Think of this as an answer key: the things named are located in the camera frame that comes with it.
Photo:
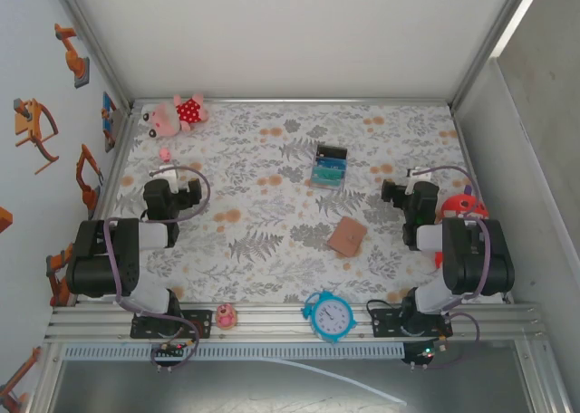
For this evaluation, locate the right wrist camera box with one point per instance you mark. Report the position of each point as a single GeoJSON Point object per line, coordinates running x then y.
{"type": "Point", "coordinates": [414, 177]}

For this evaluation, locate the small pink pig figure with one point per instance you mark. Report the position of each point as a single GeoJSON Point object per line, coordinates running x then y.
{"type": "Point", "coordinates": [165, 154]}

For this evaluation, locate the clear acrylic card box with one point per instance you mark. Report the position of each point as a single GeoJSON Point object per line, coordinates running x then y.
{"type": "Point", "coordinates": [324, 186]}

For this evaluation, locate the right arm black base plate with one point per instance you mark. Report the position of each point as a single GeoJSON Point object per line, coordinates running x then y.
{"type": "Point", "coordinates": [383, 324]}

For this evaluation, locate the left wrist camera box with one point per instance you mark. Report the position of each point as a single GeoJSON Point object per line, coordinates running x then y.
{"type": "Point", "coordinates": [165, 174]}

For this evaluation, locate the blue alarm clock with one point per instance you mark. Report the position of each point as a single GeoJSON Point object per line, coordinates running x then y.
{"type": "Point", "coordinates": [331, 318]}

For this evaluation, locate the aluminium frame post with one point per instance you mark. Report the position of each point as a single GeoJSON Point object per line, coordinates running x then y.
{"type": "Point", "coordinates": [90, 37]}
{"type": "Point", "coordinates": [494, 37]}

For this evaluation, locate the pink pig plush toy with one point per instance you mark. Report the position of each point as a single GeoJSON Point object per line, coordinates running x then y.
{"type": "Point", "coordinates": [190, 112]}

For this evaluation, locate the blue VIP card stack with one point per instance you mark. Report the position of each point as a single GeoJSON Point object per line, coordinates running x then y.
{"type": "Point", "coordinates": [328, 162]}

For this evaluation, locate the blue and orange sticker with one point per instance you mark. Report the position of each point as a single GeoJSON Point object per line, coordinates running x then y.
{"type": "Point", "coordinates": [109, 114]}

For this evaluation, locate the green VIP card stack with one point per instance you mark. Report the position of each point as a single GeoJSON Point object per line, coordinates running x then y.
{"type": "Point", "coordinates": [326, 174]}

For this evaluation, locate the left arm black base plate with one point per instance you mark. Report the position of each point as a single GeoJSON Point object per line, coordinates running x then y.
{"type": "Point", "coordinates": [201, 324]}

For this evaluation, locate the aluminium frame rail, thin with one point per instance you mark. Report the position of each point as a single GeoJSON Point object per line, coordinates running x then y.
{"type": "Point", "coordinates": [294, 101]}

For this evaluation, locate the orange claw sticker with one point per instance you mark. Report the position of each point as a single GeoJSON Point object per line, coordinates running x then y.
{"type": "Point", "coordinates": [29, 123]}

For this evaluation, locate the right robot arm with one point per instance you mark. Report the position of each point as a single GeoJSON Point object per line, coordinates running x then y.
{"type": "Point", "coordinates": [476, 259]}

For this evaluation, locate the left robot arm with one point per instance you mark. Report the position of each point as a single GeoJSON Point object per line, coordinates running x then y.
{"type": "Point", "coordinates": [95, 259]}

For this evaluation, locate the aluminium frame rail, wide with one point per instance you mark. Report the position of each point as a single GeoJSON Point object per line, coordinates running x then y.
{"type": "Point", "coordinates": [272, 322]}

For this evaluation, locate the pink bear figure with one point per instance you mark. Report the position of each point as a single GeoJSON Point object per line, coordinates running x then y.
{"type": "Point", "coordinates": [225, 315]}

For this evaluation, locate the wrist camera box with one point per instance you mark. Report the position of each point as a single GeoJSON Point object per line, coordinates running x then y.
{"type": "Point", "coordinates": [165, 174]}
{"type": "Point", "coordinates": [414, 177]}

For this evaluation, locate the floral tablecloth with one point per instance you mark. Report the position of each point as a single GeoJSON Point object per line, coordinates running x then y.
{"type": "Point", "coordinates": [272, 127]}

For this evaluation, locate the black card stack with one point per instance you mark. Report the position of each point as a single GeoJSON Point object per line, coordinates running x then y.
{"type": "Point", "coordinates": [331, 151]}

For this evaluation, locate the orange wall sticker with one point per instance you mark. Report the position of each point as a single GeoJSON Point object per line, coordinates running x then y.
{"type": "Point", "coordinates": [4, 220]}

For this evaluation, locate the white plastic tube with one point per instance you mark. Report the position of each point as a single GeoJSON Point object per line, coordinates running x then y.
{"type": "Point", "coordinates": [344, 379]}

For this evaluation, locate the brown leather card holder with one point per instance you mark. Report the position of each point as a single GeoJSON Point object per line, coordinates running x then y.
{"type": "Point", "coordinates": [346, 236]}

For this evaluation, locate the red monster plush toy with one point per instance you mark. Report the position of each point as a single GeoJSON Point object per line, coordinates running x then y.
{"type": "Point", "coordinates": [462, 207]}

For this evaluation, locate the aluminium frame side rail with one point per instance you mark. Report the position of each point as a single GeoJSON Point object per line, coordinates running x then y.
{"type": "Point", "coordinates": [118, 159]}

